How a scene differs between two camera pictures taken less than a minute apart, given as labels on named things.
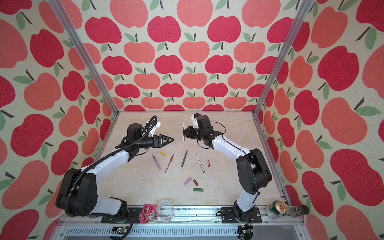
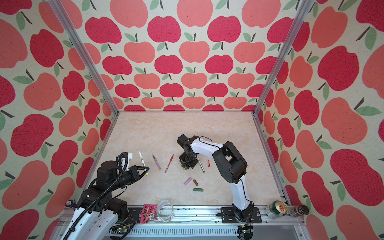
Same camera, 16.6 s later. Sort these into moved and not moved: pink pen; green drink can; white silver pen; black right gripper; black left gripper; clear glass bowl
Moved: black right gripper; black left gripper
Not moved: clear glass bowl; green drink can; white silver pen; pink pen
